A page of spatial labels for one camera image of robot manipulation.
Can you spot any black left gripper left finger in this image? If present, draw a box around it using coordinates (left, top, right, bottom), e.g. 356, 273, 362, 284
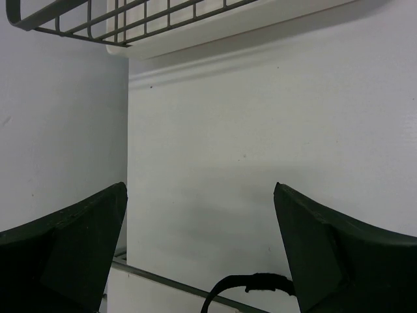
1, 182, 127, 312

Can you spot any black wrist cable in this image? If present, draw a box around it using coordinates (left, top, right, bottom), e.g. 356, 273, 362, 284
200, 272, 294, 313

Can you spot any cream drain tray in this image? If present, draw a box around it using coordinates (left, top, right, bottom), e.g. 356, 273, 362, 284
106, 1, 345, 60

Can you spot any dark wire dish rack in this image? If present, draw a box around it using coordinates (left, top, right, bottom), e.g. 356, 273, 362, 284
5, 0, 346, 47

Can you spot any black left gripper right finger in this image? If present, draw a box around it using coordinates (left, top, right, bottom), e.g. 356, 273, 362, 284
274, 183, 416, 312

